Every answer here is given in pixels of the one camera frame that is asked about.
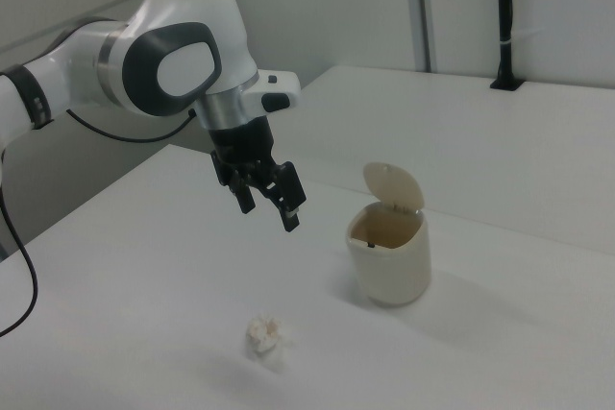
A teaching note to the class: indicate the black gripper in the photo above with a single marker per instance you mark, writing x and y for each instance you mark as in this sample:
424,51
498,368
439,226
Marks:
242,143

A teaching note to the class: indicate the white paper trash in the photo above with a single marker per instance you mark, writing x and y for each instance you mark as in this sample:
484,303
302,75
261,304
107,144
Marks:
264,333

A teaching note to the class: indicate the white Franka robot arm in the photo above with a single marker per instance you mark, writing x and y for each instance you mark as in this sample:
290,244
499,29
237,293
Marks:
192,7

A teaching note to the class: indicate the small white bin with lid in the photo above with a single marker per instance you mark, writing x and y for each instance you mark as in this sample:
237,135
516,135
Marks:
389,271

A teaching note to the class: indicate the black pole with clamp base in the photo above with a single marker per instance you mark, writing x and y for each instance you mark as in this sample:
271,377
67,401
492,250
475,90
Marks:
504,21

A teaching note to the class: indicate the grey partition post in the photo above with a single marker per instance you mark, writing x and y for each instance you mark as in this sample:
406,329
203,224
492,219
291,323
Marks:
423,7

